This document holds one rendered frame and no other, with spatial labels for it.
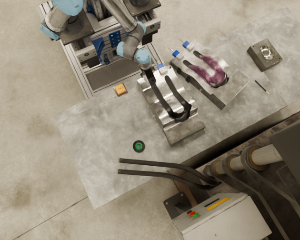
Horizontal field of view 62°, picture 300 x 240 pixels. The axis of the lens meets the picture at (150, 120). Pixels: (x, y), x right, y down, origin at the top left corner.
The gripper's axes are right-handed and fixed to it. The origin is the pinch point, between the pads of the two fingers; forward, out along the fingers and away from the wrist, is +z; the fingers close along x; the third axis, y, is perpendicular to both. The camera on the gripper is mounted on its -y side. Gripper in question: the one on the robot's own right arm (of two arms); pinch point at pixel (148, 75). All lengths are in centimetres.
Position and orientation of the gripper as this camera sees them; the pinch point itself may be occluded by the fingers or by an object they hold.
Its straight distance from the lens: 168.9
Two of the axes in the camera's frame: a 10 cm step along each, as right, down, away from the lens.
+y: -4.7, -8.8, 1.0
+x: -8.8, 4.7, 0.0
